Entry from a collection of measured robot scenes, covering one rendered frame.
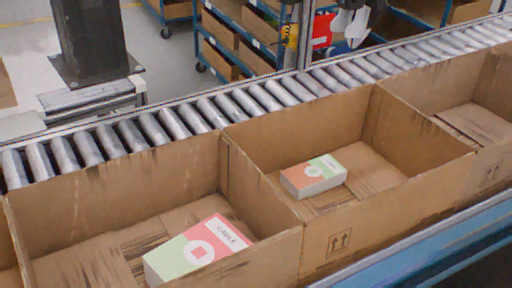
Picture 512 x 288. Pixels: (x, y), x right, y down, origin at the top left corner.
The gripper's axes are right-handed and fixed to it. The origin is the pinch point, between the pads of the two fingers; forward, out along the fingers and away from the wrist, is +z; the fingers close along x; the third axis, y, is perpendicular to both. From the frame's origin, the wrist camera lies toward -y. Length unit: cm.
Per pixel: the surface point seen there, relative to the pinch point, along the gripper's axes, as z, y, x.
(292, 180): 28.1, 13.8, 0.1
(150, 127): 45, 19, -57
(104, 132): 44, 31, -62
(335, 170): 28.3, 4.0, 3.0
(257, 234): 30.2, 27.7, 6.1
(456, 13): 63, -169, -76
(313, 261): 25.9, 26.2, 19.7
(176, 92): 119, -54, -179
